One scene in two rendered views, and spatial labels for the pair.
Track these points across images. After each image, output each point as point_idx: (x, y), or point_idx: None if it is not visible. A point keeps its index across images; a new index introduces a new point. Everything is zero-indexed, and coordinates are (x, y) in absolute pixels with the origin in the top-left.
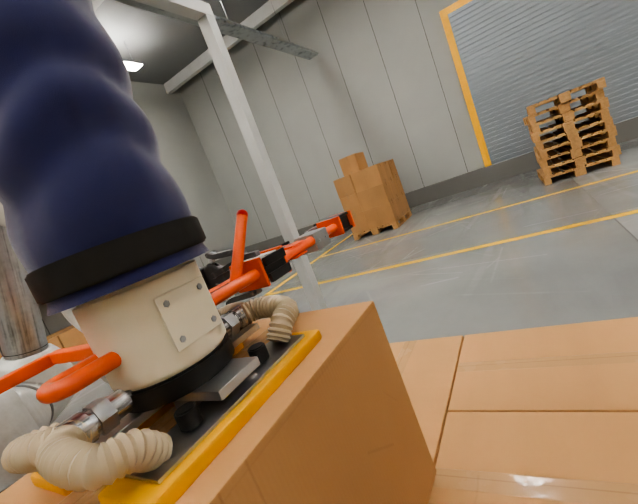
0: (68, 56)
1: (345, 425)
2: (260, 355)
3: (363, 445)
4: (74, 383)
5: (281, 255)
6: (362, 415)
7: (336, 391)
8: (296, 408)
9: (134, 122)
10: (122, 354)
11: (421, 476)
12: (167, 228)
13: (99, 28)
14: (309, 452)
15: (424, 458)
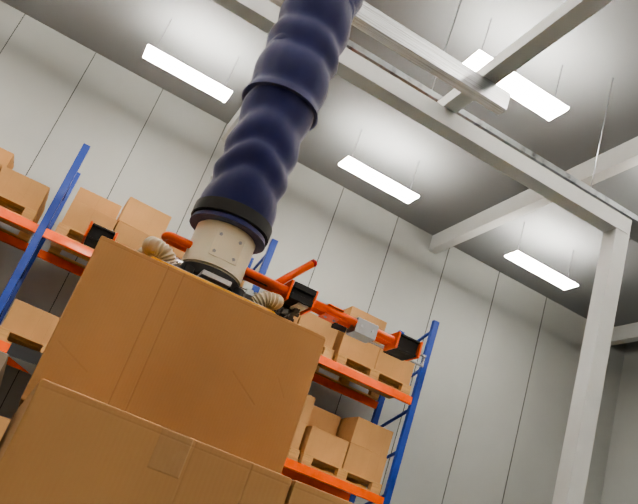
0: (266, 139)
1: (234, 339)
2: (236, 291)
3: (234, 364)
4: (173, 235)
5: (310, 292)
6: (249, 355)
7: (245, 322)
8: (218, 293)
9: (272, 170)
10: (193, 243)
11: (256, 462)
12: (245, 207)
13: (289, 136)
14: (206, 313)
15: (271, 464)
